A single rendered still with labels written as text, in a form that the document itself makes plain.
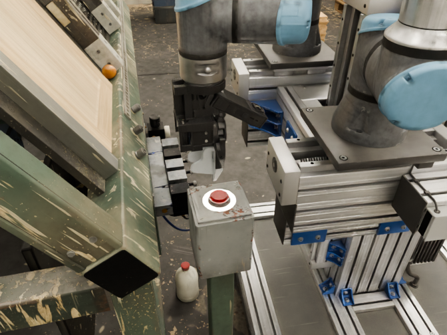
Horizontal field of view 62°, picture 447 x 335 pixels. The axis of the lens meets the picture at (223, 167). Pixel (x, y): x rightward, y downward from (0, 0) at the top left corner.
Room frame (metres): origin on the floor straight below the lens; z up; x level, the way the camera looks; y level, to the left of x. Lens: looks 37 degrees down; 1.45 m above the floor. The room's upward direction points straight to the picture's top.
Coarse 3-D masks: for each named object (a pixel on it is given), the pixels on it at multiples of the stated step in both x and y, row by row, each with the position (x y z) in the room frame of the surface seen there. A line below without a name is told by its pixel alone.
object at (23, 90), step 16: (0, 64) 0.68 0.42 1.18; (0, 80) 0.67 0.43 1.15; (16, 80) 0.68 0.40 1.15; (32, 80) 0.73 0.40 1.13; (16, 96) 0.68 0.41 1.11; (32, 96) 0.68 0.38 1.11; (48, 96) 0.73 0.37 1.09; (32, 112) 0.68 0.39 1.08; (48, 112) 0.69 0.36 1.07; (64, 112) 0.73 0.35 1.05; (48, 128) 0.69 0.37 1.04; (64, 128) 0.69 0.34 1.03; (80, 128) 0.73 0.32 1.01; (80, 144) 0.70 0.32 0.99; (96, 144) 0.73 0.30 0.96; (96, 160) 0.70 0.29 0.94; (112, 160) 0.73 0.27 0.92
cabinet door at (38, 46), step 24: (0, 0) 0.98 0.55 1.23; (24, 0) 1.12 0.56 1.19; (0, 24) 0.87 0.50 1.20; (24, 24) 0.99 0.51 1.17; (48, 24) 1.14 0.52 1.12; (0, 48) 0.77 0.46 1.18; (24, 48) 0.87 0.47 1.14; (48, 48) 1.00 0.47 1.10; (72, 48) 1.15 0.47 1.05; (48, 72) 0.88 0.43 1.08; (72, 72) 1.01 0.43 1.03; (96, 72) 1.18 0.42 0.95; (72, 96) 0.88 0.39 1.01; (96, 96) 1.03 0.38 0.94; (96, 120) 0.89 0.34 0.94
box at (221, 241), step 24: (192, 192) 0.60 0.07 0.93; (240, 192) 0.60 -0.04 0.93; (192, 216) 0.54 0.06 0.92; (216, 216) 0.53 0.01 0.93; (240, 216) 0.53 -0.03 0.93; (192, 240) 0.57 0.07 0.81; (216, 240) 0.51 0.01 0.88; (240, 240) 0.53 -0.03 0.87; (216, 264) 0.51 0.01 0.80; (240, 264) 0.53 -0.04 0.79
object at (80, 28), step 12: (48, 0) 1.28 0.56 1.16; (60, 0) 1.29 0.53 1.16; (72, 12) 1.30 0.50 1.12; (72, 24) 1.29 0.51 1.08; (84, 24) 1.30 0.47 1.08; (72, 36) 1.29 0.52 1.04; (84, 36) 1.30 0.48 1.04; (96, 36) 1.31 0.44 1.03; (84, 48) 1.30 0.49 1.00; (96, 48) 1.31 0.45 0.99; (108, 48) 1.32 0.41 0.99; (96, 60) 1.31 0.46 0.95; (108, 60) 1.31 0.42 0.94; (120, 60) 1.34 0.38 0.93
